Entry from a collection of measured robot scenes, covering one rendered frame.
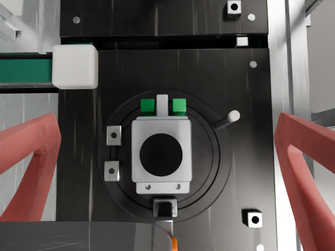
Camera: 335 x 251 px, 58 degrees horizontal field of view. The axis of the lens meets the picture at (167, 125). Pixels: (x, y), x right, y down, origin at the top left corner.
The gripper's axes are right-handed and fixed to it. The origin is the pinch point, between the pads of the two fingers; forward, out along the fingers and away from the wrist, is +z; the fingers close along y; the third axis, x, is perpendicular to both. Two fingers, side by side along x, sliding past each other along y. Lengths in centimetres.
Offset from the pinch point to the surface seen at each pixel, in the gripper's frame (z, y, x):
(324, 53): 33.3, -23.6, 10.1
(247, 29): 24.6, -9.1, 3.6
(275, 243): 9.0, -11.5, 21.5
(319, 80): 30.6, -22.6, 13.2
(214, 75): 21.1, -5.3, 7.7
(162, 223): 4.6, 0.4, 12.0
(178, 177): 5.6, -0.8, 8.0
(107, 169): 11.8, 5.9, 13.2
